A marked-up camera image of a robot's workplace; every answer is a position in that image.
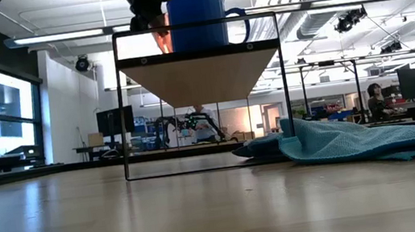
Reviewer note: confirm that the blue plastic mug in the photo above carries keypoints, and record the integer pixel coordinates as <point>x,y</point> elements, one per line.
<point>198,17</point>

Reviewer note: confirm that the cardboard box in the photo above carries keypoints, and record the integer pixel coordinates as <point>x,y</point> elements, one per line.
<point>95,139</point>

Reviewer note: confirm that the background black robot arm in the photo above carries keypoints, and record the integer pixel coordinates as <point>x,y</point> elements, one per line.
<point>170,127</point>

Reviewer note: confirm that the teal cloth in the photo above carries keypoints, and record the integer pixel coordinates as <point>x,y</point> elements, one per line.
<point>357,139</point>

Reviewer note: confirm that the black aluminium table frame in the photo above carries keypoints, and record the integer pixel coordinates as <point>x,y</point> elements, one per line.
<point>76,166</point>

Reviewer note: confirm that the wooden shelf black metal frame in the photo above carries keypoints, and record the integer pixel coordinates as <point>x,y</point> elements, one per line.
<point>202,76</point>

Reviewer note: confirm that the black ceiling camera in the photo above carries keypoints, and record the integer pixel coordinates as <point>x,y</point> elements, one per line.
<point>82,63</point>
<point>348,19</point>

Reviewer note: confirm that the person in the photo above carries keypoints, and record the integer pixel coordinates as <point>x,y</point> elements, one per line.
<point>205,126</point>
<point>377,104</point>

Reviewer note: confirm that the red-orange translucent faceted tumbler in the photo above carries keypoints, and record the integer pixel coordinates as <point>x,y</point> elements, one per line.
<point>163,41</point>

